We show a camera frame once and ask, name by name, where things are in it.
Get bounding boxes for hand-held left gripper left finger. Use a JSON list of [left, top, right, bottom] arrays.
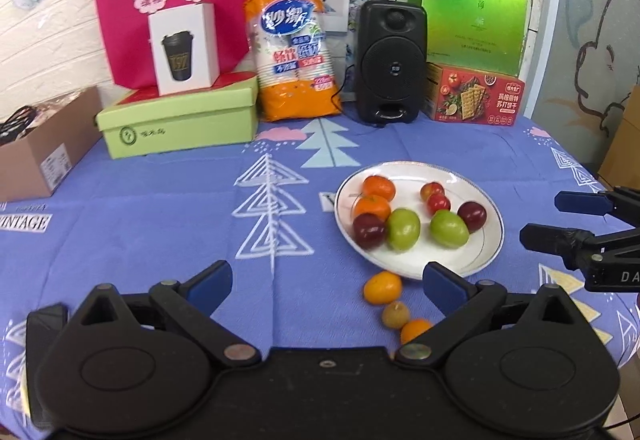
[[75, 260, 261, 366]]

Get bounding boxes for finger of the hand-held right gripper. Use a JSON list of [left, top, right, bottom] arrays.
[[520, 223, 596, 268], [555, 187, 640, 221]]

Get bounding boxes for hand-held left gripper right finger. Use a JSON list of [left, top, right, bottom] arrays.
[[395, 261, 591, 367]]

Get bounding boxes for white plate with blue rim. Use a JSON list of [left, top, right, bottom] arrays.
[[334, 161, 505, 281]]

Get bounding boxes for orange mandarin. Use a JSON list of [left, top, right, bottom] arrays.
[[400, 319, 433, 345], [363, 271, 403, 305], [362, 175, 397, 201], [352, 194, 392, 222]]

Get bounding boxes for green plum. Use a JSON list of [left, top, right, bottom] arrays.
[[430, 210, 470, 248], [385, 209, 422, 252]]

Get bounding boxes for small yellow-brown fruit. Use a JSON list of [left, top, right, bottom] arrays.
[[382, 301, 411, 328]]

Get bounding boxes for dark red plum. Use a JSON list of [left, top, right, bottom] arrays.
[[352, 213, 387, 249], [456, 201, 488, 233]]

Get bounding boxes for small red fruit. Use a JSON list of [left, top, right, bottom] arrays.
[[420, 181, 446, 203], [426, 193, 452, 216]]

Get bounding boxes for plain brown cardboard box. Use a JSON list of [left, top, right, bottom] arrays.
[[598, 84, 640, 191]]

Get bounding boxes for blue printed tablecloth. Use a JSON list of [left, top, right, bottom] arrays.
[[0, 113, 640, 431]]

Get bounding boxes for light green cardboard box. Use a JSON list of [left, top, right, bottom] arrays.
[[96, 81, 259, 160]]

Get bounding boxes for red cracker box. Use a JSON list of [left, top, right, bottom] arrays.
[[422, 63, 521, 127]]

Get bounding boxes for flat red box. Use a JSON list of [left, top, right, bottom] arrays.
[[114, 70, 258, 108]]

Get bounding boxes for orange bag of paper cups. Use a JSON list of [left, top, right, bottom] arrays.
[[244, 0, 343, 122]]

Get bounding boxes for open brown cardboard box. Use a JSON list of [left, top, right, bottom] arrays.
[[0, 86, 103, 203]]

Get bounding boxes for shiny green gift box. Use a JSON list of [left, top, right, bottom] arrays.
[[407, 0, 529, 74]]

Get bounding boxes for black speaker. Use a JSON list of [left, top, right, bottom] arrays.
[[355, 0, 428, 123]]

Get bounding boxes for white coffee cup box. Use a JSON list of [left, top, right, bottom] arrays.
[[148, 3, 221, 96]]

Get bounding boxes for pink tote bag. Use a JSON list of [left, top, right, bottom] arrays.
[[89, 0, 249, 88]]

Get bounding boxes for black speaker cable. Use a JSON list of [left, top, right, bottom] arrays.
[[334, 65, 381, 131]]

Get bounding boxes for black cables in box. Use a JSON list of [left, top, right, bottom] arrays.
[[0, 105, 41, 141]]

